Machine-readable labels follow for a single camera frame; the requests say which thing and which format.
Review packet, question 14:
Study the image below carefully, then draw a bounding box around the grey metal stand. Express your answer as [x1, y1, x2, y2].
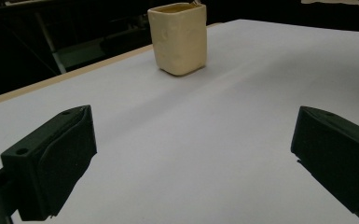
[34, 12, 68, 75]

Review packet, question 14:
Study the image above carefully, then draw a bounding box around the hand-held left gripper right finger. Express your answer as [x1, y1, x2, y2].
[290, 105, 359, 222]

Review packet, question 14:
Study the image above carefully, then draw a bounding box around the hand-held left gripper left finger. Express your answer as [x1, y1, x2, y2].
[0, 105, 98, 222]

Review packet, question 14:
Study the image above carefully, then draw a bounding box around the cream square cup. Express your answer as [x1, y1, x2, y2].
[146, 2, 208, 77]

